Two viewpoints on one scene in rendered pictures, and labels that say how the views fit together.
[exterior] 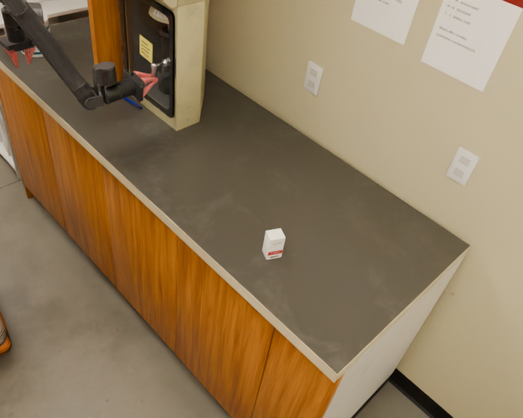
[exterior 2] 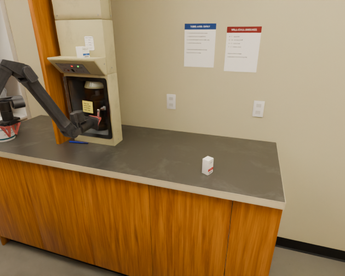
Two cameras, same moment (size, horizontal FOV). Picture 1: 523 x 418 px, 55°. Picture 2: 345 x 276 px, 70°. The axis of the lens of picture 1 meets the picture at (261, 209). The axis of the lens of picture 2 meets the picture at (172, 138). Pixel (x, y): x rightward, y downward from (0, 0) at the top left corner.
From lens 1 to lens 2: 0.69 m
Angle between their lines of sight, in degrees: 27
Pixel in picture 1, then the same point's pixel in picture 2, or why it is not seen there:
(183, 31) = (111, 88)
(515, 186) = (284, 106)
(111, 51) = not seen: hidden behind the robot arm
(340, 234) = (226, 155)
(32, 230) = (16, 261)
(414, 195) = (240, 133)
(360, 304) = (263, 174)
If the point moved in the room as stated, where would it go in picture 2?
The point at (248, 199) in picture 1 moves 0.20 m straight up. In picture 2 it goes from (175, 157) to (175, 127)
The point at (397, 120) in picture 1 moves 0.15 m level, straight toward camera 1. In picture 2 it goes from (220, 102) to (226, 108)
